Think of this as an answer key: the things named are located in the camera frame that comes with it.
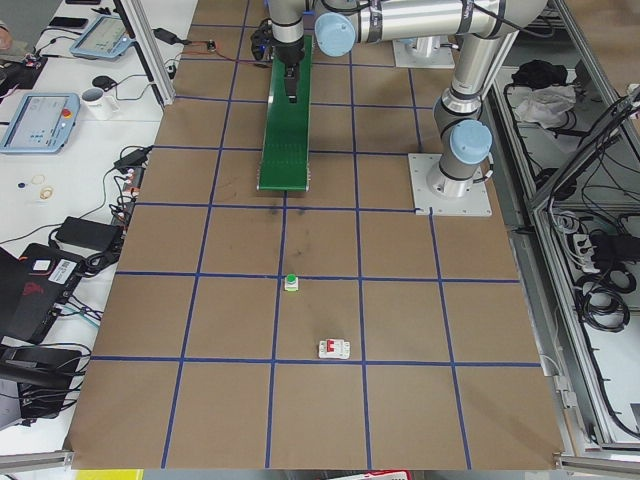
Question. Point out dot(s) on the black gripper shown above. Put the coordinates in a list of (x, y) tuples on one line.
[(289, 54)]

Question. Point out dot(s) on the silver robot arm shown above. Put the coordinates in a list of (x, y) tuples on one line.
[(481, 25), (288, 40)]

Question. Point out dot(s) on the green conveyor belt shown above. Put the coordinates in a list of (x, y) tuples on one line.
[(284, 163)]

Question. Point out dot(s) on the blue teach pendant far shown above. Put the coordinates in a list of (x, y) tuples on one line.
[(105, 38)]

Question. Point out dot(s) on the blue teach pendant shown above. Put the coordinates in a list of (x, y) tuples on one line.
[(105, 38), (42, 123)]

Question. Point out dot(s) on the white mug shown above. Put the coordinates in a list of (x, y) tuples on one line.
[(100, 105)]

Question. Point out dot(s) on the blue teach pendant near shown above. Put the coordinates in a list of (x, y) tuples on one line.
[(42, 123)]

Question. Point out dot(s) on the black power adapter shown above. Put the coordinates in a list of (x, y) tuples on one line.
[(87, 234)]

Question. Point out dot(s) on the white red circuit breaker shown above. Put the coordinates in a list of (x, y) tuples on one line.
[(334, 349)]

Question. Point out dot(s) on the black laptop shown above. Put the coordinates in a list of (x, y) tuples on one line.
[(33, 287)]

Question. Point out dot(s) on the aluminium frame post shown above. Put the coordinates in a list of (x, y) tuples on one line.
[(137, 26)]

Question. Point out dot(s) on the green push button switch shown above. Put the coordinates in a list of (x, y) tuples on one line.
[(291, 282)]

